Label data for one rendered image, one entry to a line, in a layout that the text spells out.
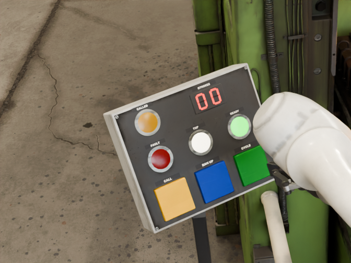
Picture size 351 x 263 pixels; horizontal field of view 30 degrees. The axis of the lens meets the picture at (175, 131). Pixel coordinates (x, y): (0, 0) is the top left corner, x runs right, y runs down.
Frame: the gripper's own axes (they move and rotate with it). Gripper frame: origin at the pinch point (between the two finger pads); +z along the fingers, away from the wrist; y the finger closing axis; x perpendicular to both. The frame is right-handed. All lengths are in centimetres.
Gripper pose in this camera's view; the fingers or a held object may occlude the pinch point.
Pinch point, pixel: (279, 170)
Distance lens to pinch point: 139.2
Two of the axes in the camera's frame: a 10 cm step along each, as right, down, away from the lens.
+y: 8.8, -3.6, 3.0
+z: -3.3, -0.4, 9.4
